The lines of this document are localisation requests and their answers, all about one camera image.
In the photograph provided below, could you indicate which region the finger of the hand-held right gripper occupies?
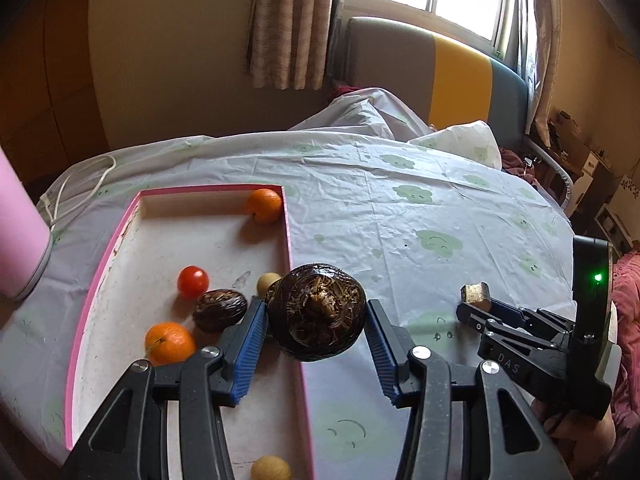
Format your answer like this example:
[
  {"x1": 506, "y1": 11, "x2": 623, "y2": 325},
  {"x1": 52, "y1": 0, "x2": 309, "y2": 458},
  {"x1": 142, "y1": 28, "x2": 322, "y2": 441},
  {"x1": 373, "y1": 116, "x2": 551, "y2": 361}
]
[
  {"x1": 456, "y1": 302, "x2": 553, "y2": 348},
  {"x1": 489, "y1": 297, "x2": 574, "y2": 345}
]

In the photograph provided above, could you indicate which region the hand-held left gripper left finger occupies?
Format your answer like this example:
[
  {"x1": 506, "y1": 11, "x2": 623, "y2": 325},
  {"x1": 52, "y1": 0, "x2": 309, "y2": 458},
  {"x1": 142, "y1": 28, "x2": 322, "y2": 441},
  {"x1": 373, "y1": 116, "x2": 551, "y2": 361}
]
[{"x1": 62, "y1": 297, "x2": 270, "y2": 480}]

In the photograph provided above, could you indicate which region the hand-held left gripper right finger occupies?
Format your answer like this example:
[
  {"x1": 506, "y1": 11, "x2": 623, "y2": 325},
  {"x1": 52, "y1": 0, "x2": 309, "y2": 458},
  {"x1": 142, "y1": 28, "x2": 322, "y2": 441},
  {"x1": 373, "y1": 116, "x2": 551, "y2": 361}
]
[{"x1": 363, "y1": 300, "x2": 574, "y2": 480}]

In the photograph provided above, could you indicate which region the dark sugarcane piece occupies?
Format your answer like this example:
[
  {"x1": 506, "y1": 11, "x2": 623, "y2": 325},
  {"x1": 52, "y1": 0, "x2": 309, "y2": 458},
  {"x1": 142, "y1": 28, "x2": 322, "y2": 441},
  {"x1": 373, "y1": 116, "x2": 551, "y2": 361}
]
[{"x1": 460, "y1": 282, "x2": 493, "y2": 311}]

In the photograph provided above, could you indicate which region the dark brown water chestnut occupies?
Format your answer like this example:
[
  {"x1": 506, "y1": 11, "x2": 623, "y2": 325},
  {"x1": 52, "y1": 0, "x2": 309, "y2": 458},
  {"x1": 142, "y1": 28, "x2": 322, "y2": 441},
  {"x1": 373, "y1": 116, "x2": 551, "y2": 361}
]
[{"x1": 192, "y1": 288, "x2": 248, "y2": 333}]

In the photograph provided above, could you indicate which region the yellowish longan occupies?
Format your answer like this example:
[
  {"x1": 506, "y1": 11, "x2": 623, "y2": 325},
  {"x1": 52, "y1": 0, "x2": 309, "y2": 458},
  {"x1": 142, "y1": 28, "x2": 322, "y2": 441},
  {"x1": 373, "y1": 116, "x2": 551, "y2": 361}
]
[
  {"x1": 256, "y1": 272, "x2": 283, "y2": 298},
  {"x1": 250, "y1": 455, "x2": 292, "y2": 480}
]

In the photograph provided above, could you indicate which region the large dark brown taro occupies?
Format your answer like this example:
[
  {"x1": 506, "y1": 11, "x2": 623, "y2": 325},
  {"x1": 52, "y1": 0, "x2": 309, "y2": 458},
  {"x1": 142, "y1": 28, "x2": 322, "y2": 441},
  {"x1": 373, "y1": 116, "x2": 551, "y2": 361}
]
[{"x1": 265, "y1": 262, "x2": 368, "y2": 362}]

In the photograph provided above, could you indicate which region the red tomato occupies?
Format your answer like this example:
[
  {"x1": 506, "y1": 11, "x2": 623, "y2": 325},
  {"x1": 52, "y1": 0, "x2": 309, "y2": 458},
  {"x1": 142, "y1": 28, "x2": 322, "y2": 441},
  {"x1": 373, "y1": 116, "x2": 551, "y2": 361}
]
[{"x1": 177, "y1": 266, "x2": 210, "y2": 301}]

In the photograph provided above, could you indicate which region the pink shallow box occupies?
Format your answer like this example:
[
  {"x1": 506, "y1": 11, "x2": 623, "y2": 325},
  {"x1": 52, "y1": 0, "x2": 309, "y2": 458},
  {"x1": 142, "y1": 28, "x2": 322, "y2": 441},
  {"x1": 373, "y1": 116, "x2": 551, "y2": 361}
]
[{"x1": 65, "y1": 184, "x2": 316, "y2": 480}]

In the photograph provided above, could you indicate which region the large orange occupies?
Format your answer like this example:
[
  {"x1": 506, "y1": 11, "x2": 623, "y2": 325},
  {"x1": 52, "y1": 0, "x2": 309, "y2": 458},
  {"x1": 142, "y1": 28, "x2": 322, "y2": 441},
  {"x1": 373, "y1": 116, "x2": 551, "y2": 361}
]
[{"x1": 245, "y1": 188, "x2": 283, "y2": 225}]

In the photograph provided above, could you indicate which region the person's right hand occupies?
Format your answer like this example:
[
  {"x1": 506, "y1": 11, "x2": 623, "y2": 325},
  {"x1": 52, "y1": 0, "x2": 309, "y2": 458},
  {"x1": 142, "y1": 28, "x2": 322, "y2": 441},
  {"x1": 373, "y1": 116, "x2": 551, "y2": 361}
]
[{"x1": 532, "y1": 397, "x2": 616, "y2": 461}]

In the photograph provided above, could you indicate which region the pink blanket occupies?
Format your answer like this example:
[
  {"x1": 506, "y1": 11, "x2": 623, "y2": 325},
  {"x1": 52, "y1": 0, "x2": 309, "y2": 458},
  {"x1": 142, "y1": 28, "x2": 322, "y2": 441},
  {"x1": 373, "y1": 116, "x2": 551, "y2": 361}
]
[{"x1": 607, "y1": 252, "x2": 640, "y2": 411}]

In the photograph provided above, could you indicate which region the small orange with stem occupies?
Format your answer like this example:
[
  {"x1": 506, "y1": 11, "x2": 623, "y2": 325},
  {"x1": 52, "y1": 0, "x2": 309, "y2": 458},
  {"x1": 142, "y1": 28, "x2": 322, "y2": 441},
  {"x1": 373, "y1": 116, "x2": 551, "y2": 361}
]
[{"x1": 145, "y1": 322, "x2": 197, "y2": 367}]

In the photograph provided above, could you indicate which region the dark red cloth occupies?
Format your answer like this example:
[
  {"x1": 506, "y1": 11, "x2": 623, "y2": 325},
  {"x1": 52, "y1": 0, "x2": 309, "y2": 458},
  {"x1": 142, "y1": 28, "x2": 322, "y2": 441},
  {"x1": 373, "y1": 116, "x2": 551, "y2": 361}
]
[{"x1": 500, "y1": 147, "x2": 546, "y2": 186}]

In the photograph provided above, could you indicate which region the pink cylindrical container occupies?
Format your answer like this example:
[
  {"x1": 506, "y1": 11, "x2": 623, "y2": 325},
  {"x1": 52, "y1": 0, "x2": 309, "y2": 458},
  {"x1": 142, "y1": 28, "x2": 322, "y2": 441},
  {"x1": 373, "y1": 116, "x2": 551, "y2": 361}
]
[{"x1": 0, "y1": 149, "x2": 53, "y2": 302}]

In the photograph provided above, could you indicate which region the sheer beige curtain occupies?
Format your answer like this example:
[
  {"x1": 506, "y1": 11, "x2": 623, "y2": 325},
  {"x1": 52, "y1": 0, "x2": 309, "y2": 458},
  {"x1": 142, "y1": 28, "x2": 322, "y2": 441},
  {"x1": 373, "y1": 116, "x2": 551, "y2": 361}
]
[{"x1": 515, "y1": 0, "x2": 568, "y2": 133}]

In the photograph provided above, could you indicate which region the beige patterned curtain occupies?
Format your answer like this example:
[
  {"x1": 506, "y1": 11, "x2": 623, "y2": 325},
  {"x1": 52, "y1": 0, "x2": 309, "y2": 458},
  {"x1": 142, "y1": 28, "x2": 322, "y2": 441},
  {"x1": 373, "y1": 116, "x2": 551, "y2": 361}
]
[{"x1": 247, "y1": 0, "x2": 346, "y2": 92}]

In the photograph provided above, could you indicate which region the grey metal bed rail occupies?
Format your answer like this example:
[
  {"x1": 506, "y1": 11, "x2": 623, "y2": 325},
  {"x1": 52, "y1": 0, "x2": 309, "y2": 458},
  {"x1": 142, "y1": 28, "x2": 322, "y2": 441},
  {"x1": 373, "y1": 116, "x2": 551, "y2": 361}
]
[{"x1": 522, "y1": 137, "x2": 576, "y2": 216}]

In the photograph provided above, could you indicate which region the white cable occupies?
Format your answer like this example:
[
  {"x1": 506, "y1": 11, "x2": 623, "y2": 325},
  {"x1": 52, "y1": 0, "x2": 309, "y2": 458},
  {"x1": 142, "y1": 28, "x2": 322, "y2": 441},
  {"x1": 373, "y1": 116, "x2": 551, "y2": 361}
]
[{"x1": 42, "y1": 155, "x2": 117, "y2": 226}]

